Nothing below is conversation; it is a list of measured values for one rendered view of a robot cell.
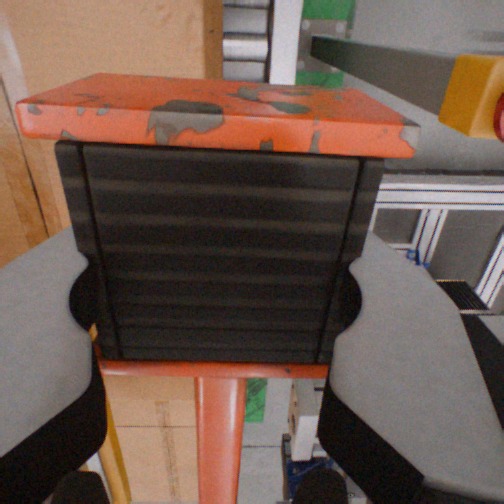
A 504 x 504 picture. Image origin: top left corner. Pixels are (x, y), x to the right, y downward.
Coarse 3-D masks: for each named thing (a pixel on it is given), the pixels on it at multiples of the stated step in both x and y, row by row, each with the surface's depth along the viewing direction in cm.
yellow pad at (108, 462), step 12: (108, 408) 36; (108, 420) 36; (108, 432) 37; (108, 444) 38; (96, 456) 38; (108, 456) 39; (120, 456) 41; (96, 468) 39; (108, 468) 40; (120, 468) 41; (108, 480) 42; (120, 480) 42; (108, 492) 42; (120, 492) 43
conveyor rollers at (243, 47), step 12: (228, 0) 66; (240, 0) 66; (252, 0) 66; (264, 0) 66; (228, 36) 69; (240, 36) 69; (252, 36) 69; (264, 36) 69; (228, 48) 69; (240, 48) 69; (252, 48) 69; (264, 48) 69; (228, 60) 72; (240, 60) 72; (252, 60) 71; (264, 60) 71
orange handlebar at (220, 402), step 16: (208, 384) 14; (224, 384) 14; (240, 384) 14; (208, 400) 15; (224, 400) 15; (240, 400) 15; (208, 416) 15; (224, 416) 15; (240, 416) 16; (208, 432) 16; (224, 432) 16; (240, 432) 16; (208, 448) 17; (224, 448) 17; (240, 448) 17; (208, 464) 17; (224, 464) 17; (208, 480) 18; (224, 480) 18; (208, 496) 19; (224, 496) 19
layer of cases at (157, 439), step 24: (120, 408) 129; (144, 408) 129; (168, 408) 130; (192, 408) 130; (120, 432) 137; (144, 432) 137; (168, 432) 138; (192, 432) 138; (144, 456) 146; (168, 456) 146; (192, 456) 147; (144, 480) 156; (168, 480) 157; (192, 480) 157
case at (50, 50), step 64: (0, 0) 32; (64, 0) 32; (128, 0) 32; (192, 0) 32; (0, 64) 35; (64, 64) 35; (128, 64) 35; (192, 64) 35; (0, 128) 38; (0, 192) 42; (0, 256) 46; (128, 384) 60; (192, 384) 61
